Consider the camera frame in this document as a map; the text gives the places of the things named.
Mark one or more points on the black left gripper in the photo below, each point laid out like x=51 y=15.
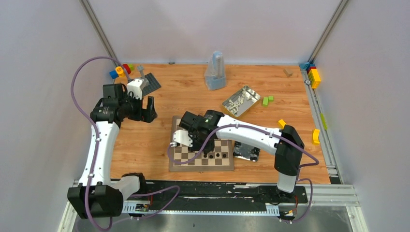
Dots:
x=142 y=113

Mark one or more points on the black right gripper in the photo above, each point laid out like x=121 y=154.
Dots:
x=210 y=147

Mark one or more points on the wooden chess board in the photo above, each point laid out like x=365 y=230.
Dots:
x=220 y=159

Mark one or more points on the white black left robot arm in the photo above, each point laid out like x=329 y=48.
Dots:
x=95 y=196

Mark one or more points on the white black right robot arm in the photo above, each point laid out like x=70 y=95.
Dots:
x=285 y=144

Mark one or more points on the silver tin lid black pieces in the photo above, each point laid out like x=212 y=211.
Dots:
x=246 y=152

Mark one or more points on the gold tin with white pieces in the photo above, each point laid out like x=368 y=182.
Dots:
x=241 y=101

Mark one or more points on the dark grey lego plate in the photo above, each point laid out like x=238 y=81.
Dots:
x=152 y=86

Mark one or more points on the yellow round toy block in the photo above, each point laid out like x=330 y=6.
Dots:
x=120 y=71

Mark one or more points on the red round toy block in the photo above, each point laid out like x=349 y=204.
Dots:
x=127 y=68

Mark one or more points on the blue toy block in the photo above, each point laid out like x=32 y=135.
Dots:
x=113 y=74

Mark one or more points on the blue metronome in plastic bag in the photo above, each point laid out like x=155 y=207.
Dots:
x=215 y=74

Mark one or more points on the green toy block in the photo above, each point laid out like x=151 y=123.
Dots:
x=267 y=100

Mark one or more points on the small wooden block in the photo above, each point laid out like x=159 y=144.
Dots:
x=288 y=72

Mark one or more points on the yellow curved toy block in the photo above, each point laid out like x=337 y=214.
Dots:
x=316 y=137

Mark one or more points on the stacked colourful blocks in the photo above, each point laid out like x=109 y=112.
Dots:
x=312 y=72

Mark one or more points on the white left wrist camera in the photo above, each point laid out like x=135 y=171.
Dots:
x=136 y=86

